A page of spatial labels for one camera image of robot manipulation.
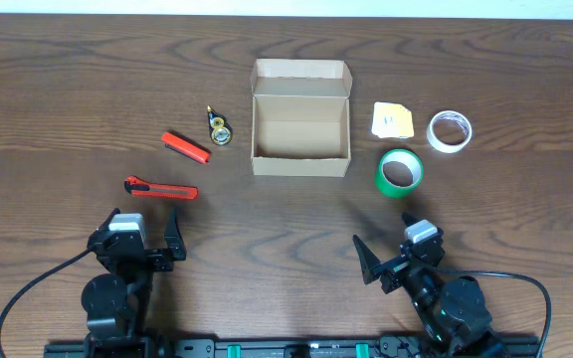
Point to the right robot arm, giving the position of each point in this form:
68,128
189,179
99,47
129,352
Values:
453,312

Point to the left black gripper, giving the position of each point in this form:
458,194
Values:
161,259

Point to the open cardboard box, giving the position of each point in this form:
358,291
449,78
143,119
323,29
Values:
301,118

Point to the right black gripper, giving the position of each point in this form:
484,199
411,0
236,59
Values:
373,268

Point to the yellow black correction tape dispenser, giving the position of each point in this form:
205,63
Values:
220,131

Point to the white tape roll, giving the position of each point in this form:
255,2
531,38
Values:
453,116

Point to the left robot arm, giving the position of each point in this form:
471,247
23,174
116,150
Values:
116,302

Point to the red utility knife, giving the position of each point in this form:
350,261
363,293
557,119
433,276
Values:
138,187

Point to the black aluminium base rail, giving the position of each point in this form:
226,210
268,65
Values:
385,346

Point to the yellow sticky note pad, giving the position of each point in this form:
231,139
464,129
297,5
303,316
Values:
392,120

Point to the green tape roll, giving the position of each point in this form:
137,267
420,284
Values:
411,161

